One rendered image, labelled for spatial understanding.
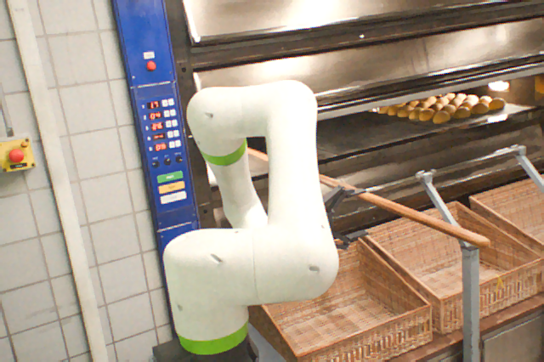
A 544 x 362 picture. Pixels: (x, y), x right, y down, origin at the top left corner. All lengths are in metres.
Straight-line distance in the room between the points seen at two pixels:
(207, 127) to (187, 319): 0.43
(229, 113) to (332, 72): 1.10
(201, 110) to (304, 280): 0.47
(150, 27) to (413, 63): 1.12
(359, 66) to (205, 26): 0.67
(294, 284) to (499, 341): 1.58
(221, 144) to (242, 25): 0.87
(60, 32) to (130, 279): 0.86
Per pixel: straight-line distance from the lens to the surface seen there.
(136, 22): 1.90
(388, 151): 2.46
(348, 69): 2.29
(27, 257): 2.00
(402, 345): 2.12
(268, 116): 1.17
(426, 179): 2.10
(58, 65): 1.89
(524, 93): 3.21
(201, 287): 0.92
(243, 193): 1.46
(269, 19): 2.09
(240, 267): 0.90
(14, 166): 1.84
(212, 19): 2.01
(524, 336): 2.51
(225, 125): 1.20
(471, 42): 2.71
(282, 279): 0.90
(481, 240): 1.48
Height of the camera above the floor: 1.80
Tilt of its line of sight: 17 degrees down
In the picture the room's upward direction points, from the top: 6 degrees counter-clockwise
